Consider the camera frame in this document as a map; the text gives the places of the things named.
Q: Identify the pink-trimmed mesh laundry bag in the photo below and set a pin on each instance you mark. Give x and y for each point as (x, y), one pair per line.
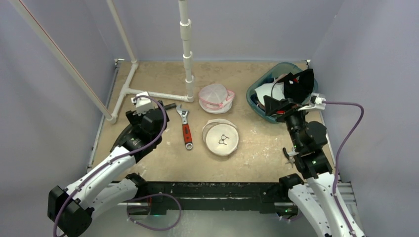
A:
(216, 98)

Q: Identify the teal plastic bin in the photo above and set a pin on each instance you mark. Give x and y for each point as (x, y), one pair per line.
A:
(277, 72)

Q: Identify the red-handled adjustable wrench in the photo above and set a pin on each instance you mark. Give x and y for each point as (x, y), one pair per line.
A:
(185, 127)

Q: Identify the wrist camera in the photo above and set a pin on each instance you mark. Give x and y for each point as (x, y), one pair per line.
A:
(316, 102)
(142, 103)

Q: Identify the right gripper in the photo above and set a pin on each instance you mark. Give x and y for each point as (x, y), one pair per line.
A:
(289, 108)

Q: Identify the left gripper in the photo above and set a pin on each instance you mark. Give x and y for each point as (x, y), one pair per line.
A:
(135, 119)

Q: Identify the pale mint green bra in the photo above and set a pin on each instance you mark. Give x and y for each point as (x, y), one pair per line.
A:
(274, 90)

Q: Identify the black pliers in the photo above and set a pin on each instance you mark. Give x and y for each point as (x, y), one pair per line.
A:
(290, 155)

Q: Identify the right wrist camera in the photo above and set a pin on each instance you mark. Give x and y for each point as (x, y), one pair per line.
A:
(316, 102)

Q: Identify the white PVC pipe frame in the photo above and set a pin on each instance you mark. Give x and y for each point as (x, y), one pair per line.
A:
(185, 32)

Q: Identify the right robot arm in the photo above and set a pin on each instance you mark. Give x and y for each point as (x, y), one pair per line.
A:
(314, 189)

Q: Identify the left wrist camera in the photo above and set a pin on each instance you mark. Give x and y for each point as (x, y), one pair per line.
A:
(142, 103)

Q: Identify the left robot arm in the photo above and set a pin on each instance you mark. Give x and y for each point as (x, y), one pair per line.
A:
(73, 208)

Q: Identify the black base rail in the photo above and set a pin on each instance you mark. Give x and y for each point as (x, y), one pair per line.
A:
(265, 198)

